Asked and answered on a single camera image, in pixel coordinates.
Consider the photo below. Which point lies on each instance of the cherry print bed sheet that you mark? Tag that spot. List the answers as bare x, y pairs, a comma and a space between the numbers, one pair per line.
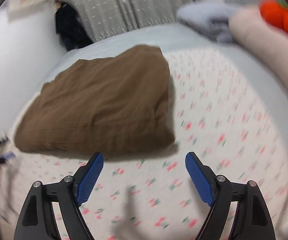
208, 135

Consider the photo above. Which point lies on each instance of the grey star print curtain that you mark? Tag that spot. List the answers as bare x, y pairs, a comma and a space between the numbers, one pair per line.
134, 2

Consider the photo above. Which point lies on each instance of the pink pillow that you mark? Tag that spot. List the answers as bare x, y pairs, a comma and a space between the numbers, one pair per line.
258, 40

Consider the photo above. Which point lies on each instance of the orange pumpkin cushion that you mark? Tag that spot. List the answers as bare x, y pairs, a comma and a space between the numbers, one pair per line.
276, 15

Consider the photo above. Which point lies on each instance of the grey folded blanket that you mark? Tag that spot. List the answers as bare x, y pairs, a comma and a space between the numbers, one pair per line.
203, 15

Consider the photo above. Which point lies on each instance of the brown coat with fleece collar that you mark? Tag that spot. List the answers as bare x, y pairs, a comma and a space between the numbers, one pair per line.
104, 100

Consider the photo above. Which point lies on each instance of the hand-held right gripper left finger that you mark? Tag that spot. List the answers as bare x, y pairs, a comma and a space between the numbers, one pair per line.
90, 180

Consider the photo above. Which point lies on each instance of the grey bed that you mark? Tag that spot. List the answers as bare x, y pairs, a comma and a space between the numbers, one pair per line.
124, 37

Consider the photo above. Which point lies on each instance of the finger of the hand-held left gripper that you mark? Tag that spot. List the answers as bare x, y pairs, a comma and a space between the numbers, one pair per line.
9, 155

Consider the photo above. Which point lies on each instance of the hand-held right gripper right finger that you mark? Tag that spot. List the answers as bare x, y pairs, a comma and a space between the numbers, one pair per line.
198, 180

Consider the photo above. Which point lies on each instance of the dark hanging clothes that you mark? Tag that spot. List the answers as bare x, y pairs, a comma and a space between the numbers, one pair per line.
69, 25

